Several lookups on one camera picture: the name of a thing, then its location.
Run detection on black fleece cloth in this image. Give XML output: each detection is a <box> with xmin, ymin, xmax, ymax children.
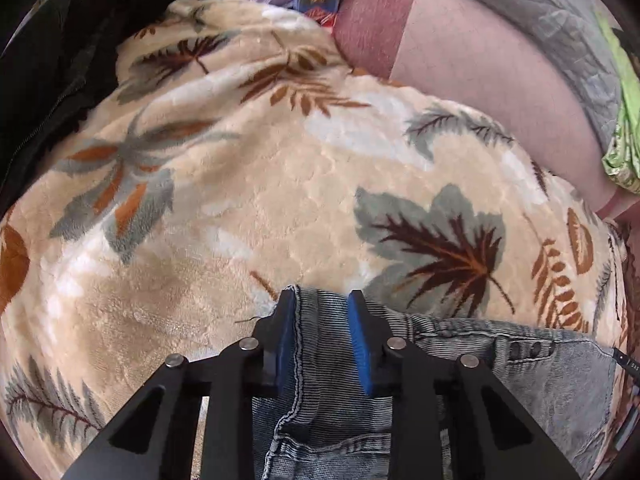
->
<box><xmin>0</xmin><ymin>0</ymin><xmax>173</xmax><ymax>211</ymax></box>

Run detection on blue denim pants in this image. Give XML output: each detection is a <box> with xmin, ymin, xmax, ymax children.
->
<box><xmin>250</xmin><ymin>285</ymin><xmax>621</xmax><ymax>480</ymax></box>

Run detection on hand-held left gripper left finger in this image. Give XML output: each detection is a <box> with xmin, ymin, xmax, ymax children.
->
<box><xmin>60</xmin><ymin>286</ymin><xmax>301</xmax><ymax>480</ymax></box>

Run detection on beige leaf-print blanket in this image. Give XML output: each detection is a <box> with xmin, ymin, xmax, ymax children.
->
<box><xmin>0</xmin><ymin>0</ymin><xmax>631</xmax><ymax>480</ymax></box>

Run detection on pink sofa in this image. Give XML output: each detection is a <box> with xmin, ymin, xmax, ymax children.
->
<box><xmin>332</xmin><ymin>0</ymin><xmax>636</xmax><ymax>221</ymax></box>

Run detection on grey quilted pillow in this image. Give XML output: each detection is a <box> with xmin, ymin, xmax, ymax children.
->
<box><xmin>350</xmin><ymin>0</ymin><xmax>626</xmax><ymax>146</ymax></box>

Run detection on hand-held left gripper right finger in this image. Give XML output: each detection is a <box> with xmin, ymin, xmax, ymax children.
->
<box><xmin>347</xmin><ymin>289</ymin><xmax>583</xmax><ymax>480</ymax></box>

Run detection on green patterned cloth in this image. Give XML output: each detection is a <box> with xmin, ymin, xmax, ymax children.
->
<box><xmin>595</xmin><ymin>10</ymin><xmax>640</xmax><ymax>191</ymax></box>

